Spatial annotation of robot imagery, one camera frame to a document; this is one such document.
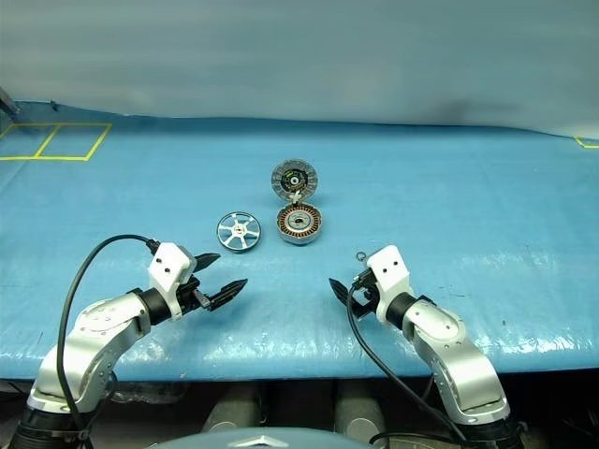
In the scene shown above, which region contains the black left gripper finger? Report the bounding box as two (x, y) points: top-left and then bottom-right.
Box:
(204, 278), (249, 313)
(193, 252), (223, 275)

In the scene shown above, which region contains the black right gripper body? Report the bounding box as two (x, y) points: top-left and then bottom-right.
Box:
(348, 268), (381, 321)

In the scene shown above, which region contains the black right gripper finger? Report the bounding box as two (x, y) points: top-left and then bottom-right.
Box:
(329, 279), (351, 311)
(329, 278), (356, 304)

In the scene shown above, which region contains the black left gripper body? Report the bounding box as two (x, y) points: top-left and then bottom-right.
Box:
(175, 274), (212, 316)

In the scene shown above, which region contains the silver spoked rotor wheel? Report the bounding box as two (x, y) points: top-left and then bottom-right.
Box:
(215, 210), (265, 255)

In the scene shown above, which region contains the motor stator with copper windings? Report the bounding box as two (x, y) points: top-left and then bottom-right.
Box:
(274, 200), (325, 248)

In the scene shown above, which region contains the finned round motor cover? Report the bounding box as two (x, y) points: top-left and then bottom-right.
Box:
(270, 158), (321, 204)

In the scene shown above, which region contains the blue table cover sheet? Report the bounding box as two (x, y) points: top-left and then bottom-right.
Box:
(0, 97), (599, 383)

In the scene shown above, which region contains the grey rounded cylinder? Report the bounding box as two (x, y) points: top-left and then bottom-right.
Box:
(204, 385), (261, 435)
(333, 385), (387, 436)

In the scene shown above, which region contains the blue-grey dome with silver emblem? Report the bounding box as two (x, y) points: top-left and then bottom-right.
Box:
(152, 425), (375, 449)

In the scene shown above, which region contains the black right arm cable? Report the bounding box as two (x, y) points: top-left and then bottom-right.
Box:
(346, 276), (469, 449)

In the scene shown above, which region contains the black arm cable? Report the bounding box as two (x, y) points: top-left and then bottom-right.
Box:
(55, 233), (161, 443)
(346, 276), (469, 449)

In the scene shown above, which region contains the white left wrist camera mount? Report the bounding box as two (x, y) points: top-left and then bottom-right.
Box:
(148, 241), (197, 322)

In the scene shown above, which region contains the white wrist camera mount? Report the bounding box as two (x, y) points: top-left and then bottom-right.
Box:
(148, 241), (197, 322)
(366, 245), (414, 326)

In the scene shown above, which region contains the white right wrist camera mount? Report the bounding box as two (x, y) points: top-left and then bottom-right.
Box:
(366, 245), (414, 326)

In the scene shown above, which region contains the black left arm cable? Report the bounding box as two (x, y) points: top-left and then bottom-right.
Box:
(55, 233), (161, 443)

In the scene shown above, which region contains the dark metal bracket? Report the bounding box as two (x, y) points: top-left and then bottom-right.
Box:
(0, 86), (22, 118)

